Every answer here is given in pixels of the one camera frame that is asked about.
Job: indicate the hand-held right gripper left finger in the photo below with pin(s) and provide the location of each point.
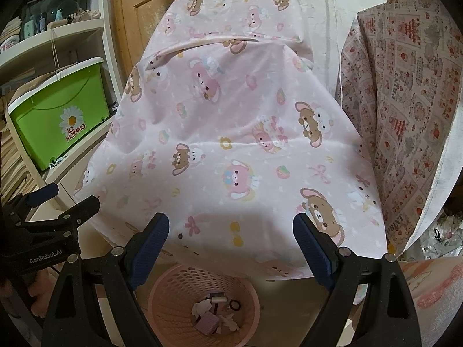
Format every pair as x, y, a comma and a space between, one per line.
152, 245

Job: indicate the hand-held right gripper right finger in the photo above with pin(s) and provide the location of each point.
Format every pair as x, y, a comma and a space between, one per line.
314, 249

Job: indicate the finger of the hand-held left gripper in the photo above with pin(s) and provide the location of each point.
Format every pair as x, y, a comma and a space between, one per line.
85, 208
45, 192

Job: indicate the pink plastic basket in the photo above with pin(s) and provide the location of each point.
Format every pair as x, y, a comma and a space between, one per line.
170, 296

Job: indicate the white tube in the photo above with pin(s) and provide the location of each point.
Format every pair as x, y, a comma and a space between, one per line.
219, 300

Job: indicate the purple checkered box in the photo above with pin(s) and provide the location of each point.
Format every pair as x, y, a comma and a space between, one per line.
208, 323

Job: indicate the stack of books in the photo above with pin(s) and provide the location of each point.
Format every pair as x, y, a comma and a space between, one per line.
14, 166

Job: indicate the green plastic storage box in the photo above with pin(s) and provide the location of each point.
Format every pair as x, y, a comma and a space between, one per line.
39, 133

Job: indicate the brown paper bag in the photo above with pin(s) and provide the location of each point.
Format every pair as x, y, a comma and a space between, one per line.
32, 83

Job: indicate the person's right pajama leg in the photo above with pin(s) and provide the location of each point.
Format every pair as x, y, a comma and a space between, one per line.
434, 289

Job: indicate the pile of clear plastic bags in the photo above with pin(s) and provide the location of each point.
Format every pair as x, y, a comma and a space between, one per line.
445, 231

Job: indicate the white printed bowl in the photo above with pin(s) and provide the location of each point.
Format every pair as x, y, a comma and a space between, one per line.
9, 43

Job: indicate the white shelf unit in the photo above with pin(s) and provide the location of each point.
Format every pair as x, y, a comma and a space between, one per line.
65, 33

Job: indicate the pink animal print cloth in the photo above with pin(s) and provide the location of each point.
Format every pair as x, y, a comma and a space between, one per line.
235, 97

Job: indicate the row of small bottles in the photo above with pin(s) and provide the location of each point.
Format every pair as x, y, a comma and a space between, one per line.
58, 16

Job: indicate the patchwork print quilt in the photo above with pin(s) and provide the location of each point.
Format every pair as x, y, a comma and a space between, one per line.
408, 97

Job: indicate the wooden door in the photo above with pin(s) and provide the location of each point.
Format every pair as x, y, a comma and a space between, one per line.
152, 25

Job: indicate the white sheet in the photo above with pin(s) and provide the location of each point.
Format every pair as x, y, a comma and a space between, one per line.
325, 25

